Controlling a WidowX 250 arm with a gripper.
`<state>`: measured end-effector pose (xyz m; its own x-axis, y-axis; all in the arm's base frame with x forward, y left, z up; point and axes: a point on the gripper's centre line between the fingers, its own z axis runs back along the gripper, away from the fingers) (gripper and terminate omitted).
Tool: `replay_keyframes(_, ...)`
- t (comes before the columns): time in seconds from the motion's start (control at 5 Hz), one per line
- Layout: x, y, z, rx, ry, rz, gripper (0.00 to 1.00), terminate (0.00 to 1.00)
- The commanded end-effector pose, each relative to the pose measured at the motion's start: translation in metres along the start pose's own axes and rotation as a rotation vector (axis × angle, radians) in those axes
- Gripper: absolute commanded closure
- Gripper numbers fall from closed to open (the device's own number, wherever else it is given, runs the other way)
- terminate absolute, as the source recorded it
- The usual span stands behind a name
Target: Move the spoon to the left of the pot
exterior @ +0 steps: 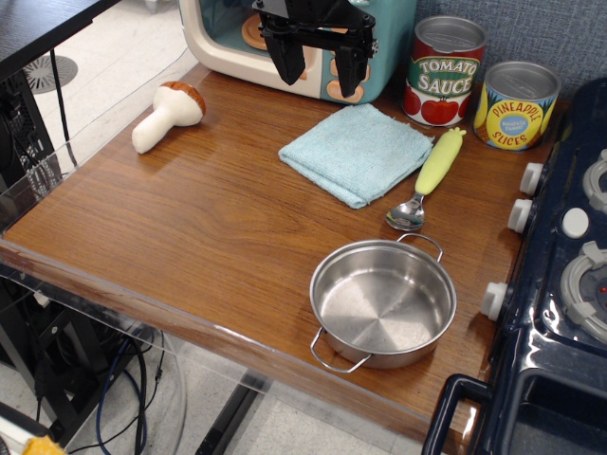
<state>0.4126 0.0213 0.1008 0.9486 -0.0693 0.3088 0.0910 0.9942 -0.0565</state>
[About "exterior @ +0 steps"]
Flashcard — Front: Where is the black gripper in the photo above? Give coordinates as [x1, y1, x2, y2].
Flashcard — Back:
[253, 1, 377, 98]

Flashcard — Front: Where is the spoon with yellow-green handle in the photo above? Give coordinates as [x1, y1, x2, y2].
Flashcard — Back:
[385, 127, 467, 231]

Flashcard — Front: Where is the toy mushroom brown cap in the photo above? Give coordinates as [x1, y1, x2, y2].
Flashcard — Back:
[131, 82, 206, 154]

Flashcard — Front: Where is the stainless steel pot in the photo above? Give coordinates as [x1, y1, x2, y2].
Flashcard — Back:
[309, 233, 457, 374]

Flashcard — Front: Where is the teal toy microwave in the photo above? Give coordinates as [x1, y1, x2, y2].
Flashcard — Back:
[179, 1, 417, 104]

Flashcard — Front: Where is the light blue folded cloth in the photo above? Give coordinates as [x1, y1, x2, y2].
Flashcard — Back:
[279, 104, 433, 209]

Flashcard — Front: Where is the tomato sauce can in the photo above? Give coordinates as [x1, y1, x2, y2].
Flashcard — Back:
[402, 15, 487, 127]

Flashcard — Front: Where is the pineapple slices can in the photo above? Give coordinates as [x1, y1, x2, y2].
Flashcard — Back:
[473, 61, 561, 151]

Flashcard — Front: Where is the white stove knob top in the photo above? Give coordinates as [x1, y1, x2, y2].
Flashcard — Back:
[519, 162, 543, 195]

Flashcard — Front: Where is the white stove knob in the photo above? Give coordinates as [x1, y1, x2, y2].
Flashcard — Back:
[481, 282, 507, 321]
[507, 199, 532, 234]
[519, 162, 543, 195]

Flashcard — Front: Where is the white stove knob middle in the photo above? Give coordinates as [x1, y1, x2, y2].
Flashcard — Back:
[507, 199, 532, 234]

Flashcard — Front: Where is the black desk at left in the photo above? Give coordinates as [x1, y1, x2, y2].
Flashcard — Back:
[1, 0, 118, 81]

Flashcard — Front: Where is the white stove knob bottom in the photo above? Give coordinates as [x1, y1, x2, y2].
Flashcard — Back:
[481, 282, 507, 321]

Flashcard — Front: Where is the clear acrylic barrier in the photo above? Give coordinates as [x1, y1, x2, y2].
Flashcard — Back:
[3, 28, 208, 293]

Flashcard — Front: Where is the dark blue toy stove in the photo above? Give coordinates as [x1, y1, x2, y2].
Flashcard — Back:
[423, 78, 606, 454]

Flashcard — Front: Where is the black cable under table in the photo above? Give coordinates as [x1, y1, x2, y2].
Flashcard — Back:
[65, 331, 167, 455]

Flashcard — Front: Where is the blue cable under table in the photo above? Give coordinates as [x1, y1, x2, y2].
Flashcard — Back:
[96, 336, 148, 455]

